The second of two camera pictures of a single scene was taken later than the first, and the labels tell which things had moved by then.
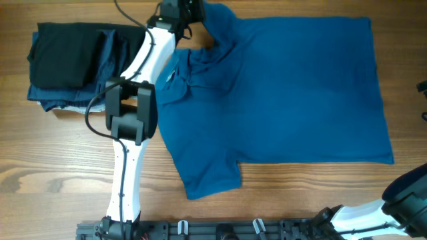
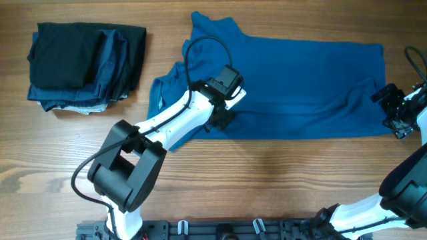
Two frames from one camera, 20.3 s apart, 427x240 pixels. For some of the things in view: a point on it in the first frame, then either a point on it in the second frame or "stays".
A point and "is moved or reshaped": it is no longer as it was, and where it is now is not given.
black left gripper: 199,11 to 221,122
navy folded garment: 109,66 stays
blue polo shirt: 287,90 is moved or reshaped
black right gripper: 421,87 to 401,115
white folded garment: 93,108 stays
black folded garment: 64,55 stays
